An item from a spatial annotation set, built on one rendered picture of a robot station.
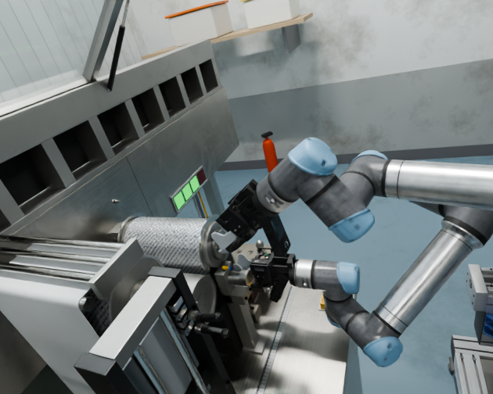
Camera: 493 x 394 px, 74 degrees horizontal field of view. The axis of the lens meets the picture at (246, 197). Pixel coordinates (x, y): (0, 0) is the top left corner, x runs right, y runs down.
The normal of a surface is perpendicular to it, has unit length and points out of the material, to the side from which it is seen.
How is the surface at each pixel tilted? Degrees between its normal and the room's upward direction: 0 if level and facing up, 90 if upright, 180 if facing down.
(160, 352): 90
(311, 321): 0
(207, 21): 90
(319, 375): 0
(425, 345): 0
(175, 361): 90
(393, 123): 90
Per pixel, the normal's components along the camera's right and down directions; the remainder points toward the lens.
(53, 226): 0.91, 0.00
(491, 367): -0.23, -0.84
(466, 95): -0.32, 0.54
